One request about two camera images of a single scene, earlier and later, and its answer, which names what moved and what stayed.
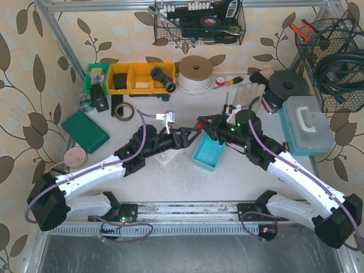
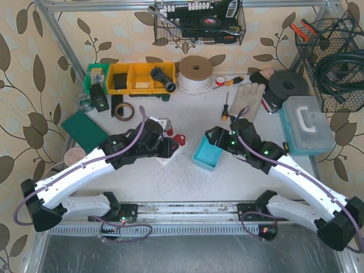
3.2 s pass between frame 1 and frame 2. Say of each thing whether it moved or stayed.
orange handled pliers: stayed
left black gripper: moved
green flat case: stayed
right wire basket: stayed
